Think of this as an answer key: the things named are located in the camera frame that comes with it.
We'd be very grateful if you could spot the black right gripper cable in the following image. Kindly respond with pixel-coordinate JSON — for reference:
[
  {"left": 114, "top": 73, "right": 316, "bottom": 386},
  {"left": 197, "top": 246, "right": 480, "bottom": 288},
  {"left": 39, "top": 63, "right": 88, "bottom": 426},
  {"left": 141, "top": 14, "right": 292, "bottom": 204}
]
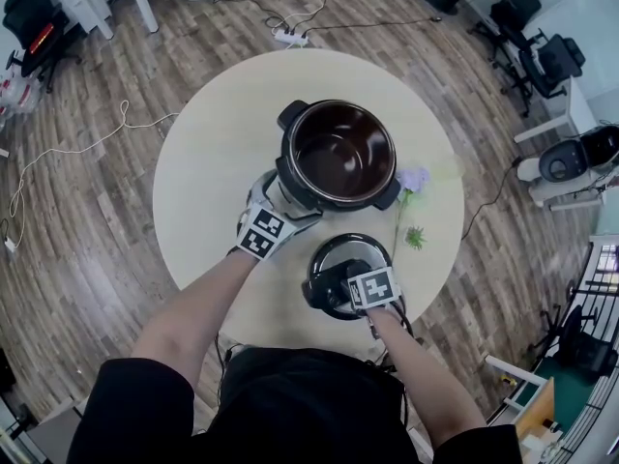
[{"left": 367, "top": 302, "right": 418, "bottom": 372}]

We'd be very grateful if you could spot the white floor cable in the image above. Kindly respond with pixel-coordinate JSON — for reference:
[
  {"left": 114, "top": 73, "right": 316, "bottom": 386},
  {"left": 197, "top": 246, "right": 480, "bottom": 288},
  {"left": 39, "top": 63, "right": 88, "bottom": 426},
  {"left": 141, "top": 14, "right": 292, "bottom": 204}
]
[{"left": 9, "top": 99, "right": 181, "bottom": 251}]

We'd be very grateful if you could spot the black silver pressure cooker lid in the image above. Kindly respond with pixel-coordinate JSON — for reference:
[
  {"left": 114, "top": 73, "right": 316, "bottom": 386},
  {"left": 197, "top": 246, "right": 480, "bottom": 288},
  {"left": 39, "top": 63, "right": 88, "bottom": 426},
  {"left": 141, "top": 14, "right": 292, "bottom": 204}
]
[{"left": 302, "top": 232, "right": 395, "bottom": 321}]

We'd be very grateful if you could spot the black office chair red strip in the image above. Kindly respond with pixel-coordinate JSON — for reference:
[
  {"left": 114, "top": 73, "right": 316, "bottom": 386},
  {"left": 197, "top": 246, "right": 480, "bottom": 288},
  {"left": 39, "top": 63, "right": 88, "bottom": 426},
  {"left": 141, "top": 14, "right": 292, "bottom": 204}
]
[{"left": 2, "top": 0, "right": 84, "bottom": 96}]

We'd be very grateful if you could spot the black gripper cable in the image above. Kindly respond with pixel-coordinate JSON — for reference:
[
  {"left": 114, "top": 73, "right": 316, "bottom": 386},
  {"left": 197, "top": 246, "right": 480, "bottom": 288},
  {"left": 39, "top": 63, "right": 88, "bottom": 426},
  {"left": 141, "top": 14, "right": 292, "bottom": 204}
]
[
  {"left": 367, "top": 302, "right": 418, "bottom": 372},
  {"left": 213, "top": 333, "right": 231, "bottom": 406}
]

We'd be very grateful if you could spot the silver pressure cooker pot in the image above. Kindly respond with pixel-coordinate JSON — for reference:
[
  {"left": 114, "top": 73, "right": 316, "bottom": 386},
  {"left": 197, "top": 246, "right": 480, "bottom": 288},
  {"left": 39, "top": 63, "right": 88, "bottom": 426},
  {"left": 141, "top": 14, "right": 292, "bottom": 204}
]
[{"left": 275, "top": 98, "right": 403, "bottom": 215}]

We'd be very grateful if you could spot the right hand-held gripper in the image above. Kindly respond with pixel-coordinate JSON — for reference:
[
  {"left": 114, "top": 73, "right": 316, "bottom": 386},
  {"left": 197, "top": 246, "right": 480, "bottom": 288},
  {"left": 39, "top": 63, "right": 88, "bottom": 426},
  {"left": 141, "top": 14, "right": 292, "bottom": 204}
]
[{"left": 346, "top": 266, "right": 402, "bottom": 312}]

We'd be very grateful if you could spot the person's black shirt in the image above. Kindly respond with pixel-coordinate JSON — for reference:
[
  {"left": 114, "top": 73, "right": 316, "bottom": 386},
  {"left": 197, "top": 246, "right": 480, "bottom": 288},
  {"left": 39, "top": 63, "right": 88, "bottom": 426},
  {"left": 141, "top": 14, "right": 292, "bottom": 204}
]
[{"left": 65, "top": 345, "right": 526, "bottom": 464}]

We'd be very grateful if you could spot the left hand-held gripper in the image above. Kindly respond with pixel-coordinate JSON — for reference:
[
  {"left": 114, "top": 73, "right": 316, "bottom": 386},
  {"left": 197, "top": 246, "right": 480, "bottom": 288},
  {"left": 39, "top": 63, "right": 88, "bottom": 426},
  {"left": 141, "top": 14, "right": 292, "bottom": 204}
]
[{"left": 236, "top": 169, "right": 323, "bottom": 262}]

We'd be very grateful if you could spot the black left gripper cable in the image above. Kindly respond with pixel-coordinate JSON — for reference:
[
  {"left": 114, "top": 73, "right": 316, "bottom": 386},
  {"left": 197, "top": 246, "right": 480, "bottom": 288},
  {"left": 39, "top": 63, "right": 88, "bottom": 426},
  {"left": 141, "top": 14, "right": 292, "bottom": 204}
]
[{"left": 213, "top": 333, "right": 231, "bottom": 406}]

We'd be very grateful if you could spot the wooden open box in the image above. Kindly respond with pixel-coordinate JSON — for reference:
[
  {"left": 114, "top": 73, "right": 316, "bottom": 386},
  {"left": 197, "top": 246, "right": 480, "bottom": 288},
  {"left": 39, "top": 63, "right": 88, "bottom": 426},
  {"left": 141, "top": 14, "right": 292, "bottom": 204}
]
[{"left": 483, "top": 353, "right": 568, "bottom": 464}]

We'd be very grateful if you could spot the person's left forearm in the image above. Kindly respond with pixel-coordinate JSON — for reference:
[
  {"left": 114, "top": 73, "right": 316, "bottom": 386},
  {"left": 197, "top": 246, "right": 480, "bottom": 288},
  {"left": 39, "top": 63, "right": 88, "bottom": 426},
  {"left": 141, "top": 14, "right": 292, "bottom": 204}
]
[{"left": 130, "top": 251, "right": 258, "bottom": 382}]

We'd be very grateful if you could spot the long white desk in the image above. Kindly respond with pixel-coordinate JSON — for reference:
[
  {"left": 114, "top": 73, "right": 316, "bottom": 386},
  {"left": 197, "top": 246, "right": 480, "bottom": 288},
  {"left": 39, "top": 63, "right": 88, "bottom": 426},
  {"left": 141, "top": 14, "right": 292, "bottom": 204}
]
[{"left": 513, "top": 75, "right": 619, "bottom": 212}]

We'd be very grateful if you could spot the white power strip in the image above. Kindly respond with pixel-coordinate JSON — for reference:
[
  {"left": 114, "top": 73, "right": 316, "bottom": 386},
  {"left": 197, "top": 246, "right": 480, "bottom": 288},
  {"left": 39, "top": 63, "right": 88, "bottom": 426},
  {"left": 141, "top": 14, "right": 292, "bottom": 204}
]
[{"left": 273, "top": 26, "right": 311, "bottom": 48}]

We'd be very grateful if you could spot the thin black floor cable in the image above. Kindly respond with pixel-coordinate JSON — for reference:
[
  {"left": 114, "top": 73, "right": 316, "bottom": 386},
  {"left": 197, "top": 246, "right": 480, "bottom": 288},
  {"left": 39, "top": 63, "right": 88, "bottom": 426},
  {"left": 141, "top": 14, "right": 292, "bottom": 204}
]
[{"left": 461, "top": 159, "right": 522, "bottom": 242}]

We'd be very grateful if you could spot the purple artificial flower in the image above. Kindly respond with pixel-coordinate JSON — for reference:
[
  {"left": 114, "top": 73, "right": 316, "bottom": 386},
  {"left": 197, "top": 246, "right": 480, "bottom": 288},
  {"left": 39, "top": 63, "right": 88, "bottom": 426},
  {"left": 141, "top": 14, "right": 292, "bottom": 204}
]
[{"left": 389, "top": 155, "right": 468, "bottom": 260}]

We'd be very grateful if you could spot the grey desk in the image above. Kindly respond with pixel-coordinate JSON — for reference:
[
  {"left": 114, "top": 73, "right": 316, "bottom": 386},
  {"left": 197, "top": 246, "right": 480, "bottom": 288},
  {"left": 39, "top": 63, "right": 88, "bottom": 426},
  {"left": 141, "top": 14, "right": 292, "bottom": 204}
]
[{"left": 0, "top": 393, "right": 91, "bottom": 464}]

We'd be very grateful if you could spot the group of water bottles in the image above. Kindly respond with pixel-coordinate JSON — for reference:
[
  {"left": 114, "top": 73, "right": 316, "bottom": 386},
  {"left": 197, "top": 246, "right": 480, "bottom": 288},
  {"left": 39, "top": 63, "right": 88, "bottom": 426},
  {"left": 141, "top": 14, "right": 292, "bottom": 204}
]
[{"left": 0, "top": 72, "right": 43, "bottom": 126}]

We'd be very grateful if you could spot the person's right forearm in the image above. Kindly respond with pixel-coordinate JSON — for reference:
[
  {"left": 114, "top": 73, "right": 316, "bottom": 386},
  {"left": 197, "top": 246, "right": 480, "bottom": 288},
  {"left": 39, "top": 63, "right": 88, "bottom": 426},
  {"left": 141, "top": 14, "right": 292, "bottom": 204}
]
[{"left": 365, "top": 306, "right": 487, "bottom": 447}]

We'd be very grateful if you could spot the black metal rack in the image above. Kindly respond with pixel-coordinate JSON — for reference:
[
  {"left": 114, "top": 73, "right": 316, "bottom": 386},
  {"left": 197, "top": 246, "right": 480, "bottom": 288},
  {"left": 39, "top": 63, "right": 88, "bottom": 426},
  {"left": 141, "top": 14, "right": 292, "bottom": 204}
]
[{"left": 531, "top": 234, "right": 619, "bottom": 464}]

